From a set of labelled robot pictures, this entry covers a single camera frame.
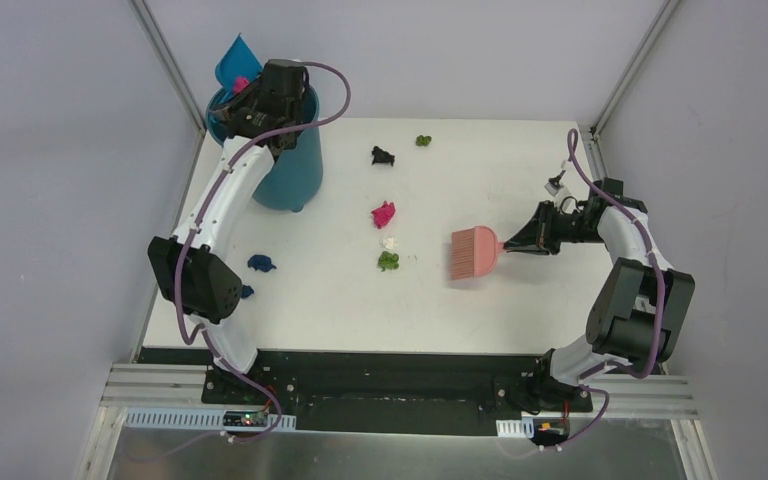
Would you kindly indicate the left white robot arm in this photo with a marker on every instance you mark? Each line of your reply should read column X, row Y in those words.
column 260, row 123

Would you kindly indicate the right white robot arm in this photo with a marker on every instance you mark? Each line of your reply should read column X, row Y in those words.
column 640, row 310

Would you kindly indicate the green paper scrap centre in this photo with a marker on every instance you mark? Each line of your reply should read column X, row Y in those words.
column 388, row 261

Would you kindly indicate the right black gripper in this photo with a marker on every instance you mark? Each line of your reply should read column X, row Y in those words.
column 537, row 235

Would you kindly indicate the small white paper scrap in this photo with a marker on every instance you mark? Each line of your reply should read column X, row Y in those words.
column 389, row 243

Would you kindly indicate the dark blue paper scrap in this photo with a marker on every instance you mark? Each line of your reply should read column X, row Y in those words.
column 261, row 263

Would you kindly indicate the black paper scrap top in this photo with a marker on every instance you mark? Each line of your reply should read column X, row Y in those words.
column 382, row 157

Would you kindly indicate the magenta paper scrap centre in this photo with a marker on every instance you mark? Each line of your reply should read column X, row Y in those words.
column 382, row 215

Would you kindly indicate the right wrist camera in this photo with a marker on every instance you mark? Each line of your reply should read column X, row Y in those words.
column 556, row 188

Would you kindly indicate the blue plastic dustpan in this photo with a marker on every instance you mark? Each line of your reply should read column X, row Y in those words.
column 237, row 62

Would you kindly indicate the magenta paper scrap right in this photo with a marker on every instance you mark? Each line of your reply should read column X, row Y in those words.
column 240, row 83

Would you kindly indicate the teal plastic waste bin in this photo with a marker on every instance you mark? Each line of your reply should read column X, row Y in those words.
column 298, row 173

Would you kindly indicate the small dark blue scrap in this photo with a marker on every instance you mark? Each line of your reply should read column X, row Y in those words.
column 247, row 291

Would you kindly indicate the magenta paper scrap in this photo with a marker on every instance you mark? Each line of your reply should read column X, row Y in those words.
column 240, row 83
column 382, row 215

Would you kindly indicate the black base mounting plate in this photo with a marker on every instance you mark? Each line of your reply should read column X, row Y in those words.
column 425, row 394

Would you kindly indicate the small green paper scrap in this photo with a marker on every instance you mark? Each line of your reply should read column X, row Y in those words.
column 423, row 140

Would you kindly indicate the pink hand brush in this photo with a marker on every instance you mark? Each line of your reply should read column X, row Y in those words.
column 474, row 252

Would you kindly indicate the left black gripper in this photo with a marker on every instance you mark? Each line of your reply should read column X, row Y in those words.
column 242, row 105

